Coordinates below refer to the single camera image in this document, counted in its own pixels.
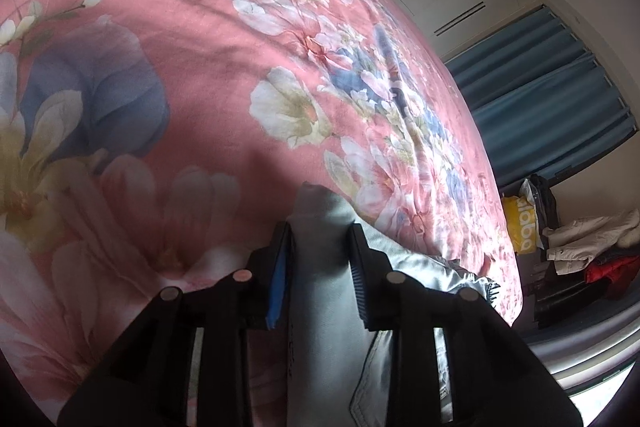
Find light blue denim pants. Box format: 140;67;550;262
286;183;497;426

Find yellow shopping bag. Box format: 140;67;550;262
501;196;538;255

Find beige clothes pile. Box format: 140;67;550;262
542;209;639;275

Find red garment on floor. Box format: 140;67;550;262
585;256;640;300

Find pink floral bed quilt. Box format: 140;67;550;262
1;0;523;421

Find blue curtain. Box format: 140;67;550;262
446;6;638;190

